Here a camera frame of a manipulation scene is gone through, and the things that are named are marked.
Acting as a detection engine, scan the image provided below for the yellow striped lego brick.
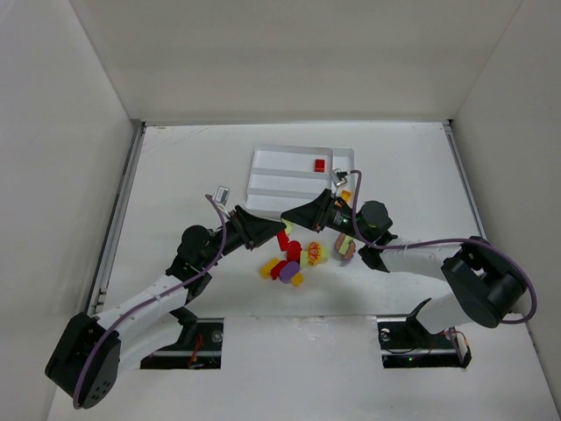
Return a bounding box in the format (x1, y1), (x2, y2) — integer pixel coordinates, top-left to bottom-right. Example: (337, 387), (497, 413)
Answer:
(340, 190), (352, 203)

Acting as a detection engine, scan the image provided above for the small red lego brick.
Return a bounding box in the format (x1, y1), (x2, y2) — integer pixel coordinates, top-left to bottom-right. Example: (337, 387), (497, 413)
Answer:
(314, 159), (326, 173)

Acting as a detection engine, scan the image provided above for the light green lego piece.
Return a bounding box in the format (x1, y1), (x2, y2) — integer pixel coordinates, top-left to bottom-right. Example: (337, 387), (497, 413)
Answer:
(283, 220), (293, 236)

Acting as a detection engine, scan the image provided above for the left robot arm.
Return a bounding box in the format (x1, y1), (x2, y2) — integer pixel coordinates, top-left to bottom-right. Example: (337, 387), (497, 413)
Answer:
(45, 207), (285, 410)

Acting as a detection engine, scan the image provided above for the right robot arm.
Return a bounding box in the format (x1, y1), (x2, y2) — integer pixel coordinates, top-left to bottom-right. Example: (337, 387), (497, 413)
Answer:
(281, 189), (536, 332)

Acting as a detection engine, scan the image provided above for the orange patterned lego piece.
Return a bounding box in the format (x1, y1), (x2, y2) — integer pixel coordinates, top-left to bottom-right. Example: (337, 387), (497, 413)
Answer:
(306, 241), (330, 266)

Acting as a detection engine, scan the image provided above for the purple tan lego piece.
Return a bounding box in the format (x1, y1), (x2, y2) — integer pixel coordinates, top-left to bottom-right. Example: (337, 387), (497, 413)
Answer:
(334, 233), (356, 260)

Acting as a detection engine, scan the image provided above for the red rounded lego brick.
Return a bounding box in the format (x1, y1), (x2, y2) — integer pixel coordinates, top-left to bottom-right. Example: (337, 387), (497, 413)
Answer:
(287, 243), (302, 263)

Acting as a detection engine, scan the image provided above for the dark red lego brick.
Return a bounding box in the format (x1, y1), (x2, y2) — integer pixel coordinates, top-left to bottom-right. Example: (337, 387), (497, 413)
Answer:
(270, 260), (288, 280)

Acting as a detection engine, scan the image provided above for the white divided tray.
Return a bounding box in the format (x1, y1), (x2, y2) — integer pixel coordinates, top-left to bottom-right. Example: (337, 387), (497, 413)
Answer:
(245, 144), (355, 217)

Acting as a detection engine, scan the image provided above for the small orange lego piece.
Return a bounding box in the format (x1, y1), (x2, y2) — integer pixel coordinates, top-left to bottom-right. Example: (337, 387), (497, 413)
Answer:
(290, 273), (304, 287)

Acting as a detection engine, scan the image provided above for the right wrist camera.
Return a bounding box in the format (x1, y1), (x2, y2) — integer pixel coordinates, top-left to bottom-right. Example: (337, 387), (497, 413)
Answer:
(330, 168), (348, 189)

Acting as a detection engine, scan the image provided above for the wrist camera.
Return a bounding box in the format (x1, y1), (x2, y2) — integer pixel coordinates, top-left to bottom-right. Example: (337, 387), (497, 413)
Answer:
(213, 186), (231, 205)
(330, 168), (348, 189)

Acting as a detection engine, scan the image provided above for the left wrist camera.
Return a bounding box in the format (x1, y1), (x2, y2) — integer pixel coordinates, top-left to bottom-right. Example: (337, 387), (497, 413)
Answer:
(213, 186), (231, 205)

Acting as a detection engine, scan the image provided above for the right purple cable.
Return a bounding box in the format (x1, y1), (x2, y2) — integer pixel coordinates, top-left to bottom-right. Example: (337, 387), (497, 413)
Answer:
(344, 169), (538, 325)

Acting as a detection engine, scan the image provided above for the purple cable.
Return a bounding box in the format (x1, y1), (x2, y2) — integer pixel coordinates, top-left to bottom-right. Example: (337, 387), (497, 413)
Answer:
(71, 193), (229, 410)
(344, 169), (538, 325)

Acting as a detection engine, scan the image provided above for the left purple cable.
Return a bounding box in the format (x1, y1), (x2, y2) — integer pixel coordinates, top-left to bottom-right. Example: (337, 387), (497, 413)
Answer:
(71, 193), (229, 410)

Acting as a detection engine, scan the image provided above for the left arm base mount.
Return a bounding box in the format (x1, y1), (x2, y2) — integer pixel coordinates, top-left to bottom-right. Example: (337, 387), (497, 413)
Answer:
(139, 307), (224, 370)

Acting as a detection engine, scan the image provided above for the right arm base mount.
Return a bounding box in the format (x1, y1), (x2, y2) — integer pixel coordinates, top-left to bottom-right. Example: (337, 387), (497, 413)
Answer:
(377, 298), (472, 369)

